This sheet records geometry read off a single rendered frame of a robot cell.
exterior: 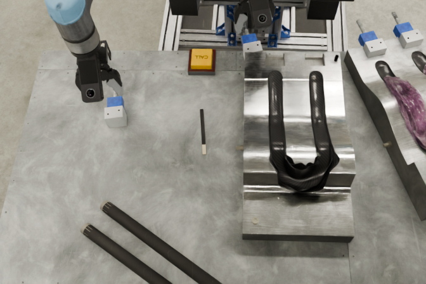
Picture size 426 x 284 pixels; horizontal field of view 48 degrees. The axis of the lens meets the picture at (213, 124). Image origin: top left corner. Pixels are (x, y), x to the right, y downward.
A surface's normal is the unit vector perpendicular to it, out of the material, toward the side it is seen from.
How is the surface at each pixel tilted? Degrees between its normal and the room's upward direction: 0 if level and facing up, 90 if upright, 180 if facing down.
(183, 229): 0
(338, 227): 0
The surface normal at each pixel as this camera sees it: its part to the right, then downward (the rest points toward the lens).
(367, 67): -0.05, -0.46
